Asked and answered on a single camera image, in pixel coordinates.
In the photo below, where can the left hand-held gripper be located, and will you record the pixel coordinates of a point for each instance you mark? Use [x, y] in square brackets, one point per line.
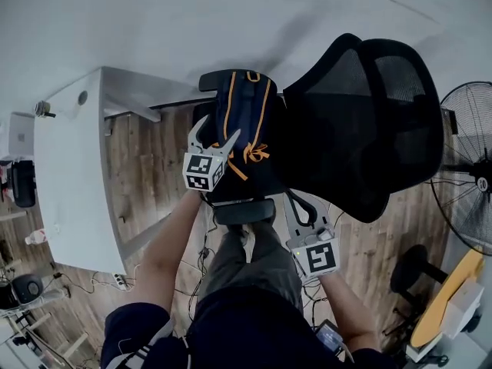
[198, 171]

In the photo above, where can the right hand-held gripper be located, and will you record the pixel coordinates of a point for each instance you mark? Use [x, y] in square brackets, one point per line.
[321, 258]

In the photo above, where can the navy backpack with orange trim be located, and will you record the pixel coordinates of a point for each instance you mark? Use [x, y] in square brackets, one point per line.
[246, 110]

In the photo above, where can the person's right forearm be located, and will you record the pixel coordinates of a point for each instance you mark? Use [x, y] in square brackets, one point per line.
[346, 310]

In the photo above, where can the person's left forearm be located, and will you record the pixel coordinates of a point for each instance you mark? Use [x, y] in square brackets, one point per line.
[165, 252]

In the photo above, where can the person's grey trousers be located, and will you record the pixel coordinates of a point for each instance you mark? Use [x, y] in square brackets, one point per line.
[265, 260]

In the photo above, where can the black mesh office chair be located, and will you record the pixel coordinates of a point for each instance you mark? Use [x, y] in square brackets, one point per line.
[357, 129]

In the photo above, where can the black screen device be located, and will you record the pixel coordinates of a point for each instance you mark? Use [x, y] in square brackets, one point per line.
[330, 338]

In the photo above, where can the person's navy shirt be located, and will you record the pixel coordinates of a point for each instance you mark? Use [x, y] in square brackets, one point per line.
[238, 329]

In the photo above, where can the white table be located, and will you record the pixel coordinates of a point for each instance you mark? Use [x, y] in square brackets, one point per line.
[73, 187]

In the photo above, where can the white power strip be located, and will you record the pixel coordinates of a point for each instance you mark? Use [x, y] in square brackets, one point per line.
[120, 281]

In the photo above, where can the black floor fan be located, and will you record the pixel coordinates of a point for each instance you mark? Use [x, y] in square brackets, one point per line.
[469, 167]

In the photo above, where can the white rectangular box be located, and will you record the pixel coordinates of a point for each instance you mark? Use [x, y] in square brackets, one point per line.
[463, 310]

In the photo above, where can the white low appliance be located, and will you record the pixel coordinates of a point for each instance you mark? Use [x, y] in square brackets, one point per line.
[430, 352]

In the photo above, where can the tall white carton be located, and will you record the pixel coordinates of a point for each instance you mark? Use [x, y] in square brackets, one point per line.
[21, 133]

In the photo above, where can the clear plastic water bottle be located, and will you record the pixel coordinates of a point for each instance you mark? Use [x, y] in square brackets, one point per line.
[36, 237]

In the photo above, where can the black round speaker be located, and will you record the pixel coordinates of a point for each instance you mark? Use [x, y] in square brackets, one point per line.
[28, 288]

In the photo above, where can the round yellow pedestal table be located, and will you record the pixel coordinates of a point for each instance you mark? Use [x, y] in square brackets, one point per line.
[449, 302]

